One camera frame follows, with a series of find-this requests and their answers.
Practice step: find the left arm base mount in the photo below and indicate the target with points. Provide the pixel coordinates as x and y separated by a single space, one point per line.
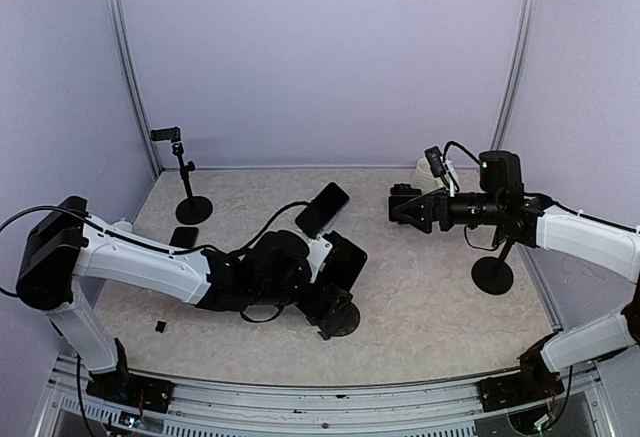
143 393

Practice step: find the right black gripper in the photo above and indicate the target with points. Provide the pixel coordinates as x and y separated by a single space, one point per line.
440 197

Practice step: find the aluminium corner post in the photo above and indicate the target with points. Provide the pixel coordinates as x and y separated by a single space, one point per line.
118 22
516 68

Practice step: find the small black clip piece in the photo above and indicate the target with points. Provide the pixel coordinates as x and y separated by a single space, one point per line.
160 326

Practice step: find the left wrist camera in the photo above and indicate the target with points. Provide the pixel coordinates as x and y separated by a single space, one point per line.
319 250

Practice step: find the white cup back right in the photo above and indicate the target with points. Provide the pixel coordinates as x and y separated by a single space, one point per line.
424 180

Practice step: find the black phone from tall stand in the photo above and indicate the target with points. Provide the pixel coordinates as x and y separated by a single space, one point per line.
184 237

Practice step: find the left aluminium corner post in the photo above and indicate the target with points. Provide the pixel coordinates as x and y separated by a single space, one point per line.
118 22

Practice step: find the black phone landscape back right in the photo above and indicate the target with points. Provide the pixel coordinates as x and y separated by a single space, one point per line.
398 209

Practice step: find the black tall stand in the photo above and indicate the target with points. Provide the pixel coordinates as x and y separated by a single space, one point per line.
493 275
193 209

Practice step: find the light blue cup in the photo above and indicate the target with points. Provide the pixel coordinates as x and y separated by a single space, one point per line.
123 226

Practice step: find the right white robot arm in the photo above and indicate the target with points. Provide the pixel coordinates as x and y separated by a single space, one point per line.
537 221

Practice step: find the black small stand back right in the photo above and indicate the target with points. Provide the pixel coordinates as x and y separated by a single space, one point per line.
405 190

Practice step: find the black round base phone stand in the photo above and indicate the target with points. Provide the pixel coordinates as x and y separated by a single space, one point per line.
352 317

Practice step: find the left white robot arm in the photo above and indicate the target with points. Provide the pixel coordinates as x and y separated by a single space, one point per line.
277 269

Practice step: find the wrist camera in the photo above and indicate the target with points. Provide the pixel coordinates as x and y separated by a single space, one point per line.
319 250
442 169

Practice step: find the right aluminium corner post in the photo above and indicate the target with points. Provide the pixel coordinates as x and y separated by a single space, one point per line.
516 68

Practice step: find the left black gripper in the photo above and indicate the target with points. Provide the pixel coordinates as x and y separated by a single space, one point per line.
323 302

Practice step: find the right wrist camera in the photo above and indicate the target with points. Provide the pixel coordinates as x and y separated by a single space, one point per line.
442 169

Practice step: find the aluminium front rail frame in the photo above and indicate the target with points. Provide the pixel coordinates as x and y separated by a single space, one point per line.
449 407

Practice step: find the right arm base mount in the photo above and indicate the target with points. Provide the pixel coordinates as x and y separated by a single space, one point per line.
503 392

